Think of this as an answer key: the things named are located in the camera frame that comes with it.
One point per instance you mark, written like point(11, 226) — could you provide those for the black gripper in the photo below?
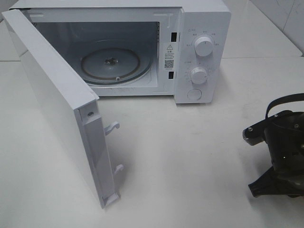
point(284, 135)

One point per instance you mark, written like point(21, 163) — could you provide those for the round white door-release button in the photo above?
point(194, 94)

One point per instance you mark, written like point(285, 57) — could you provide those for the white microwave knob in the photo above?
point(203, 45)
point(198, 75)

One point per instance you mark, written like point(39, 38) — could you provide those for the white microwave door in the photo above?
point(68, 104)

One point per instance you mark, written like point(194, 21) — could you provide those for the white microwave oven body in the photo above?
point(162, 29)

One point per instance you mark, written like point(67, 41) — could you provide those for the glass microwave turntable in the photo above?
point(111, 66)

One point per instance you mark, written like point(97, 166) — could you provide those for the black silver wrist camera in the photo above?
point(255, 134)

